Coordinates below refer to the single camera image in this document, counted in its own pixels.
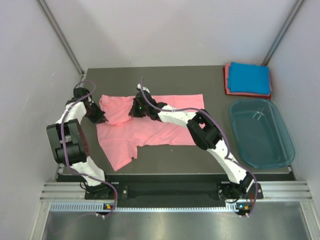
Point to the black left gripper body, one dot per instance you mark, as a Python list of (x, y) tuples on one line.
[(95, 114)]

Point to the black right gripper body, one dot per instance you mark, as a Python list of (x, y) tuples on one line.
[(138, 111)]

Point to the pink t-shirt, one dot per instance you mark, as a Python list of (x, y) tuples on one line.
[(122, 134)]

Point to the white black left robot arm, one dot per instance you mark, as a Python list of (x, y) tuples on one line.
[(69, 145)]

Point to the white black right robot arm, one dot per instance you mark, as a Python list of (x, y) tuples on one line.
[(206, 134)]

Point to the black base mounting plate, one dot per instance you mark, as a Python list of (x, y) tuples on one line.
[(216, 191)]

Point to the folded blue t-shirt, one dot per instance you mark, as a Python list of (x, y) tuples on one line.
[(248, 78)]

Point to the teal transparent plastic bin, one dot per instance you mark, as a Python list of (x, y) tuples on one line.
[(260, 133)]

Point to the folded dark red t-shirt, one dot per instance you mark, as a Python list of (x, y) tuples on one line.
[(250, 96)]

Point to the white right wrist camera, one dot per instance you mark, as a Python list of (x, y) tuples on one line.
[(142, 88)]

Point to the grey slotted cable duct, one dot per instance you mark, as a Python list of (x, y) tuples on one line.
[(100, 207)]

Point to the aluminium frame rail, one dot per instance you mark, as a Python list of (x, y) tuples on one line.
[(274, 191)]

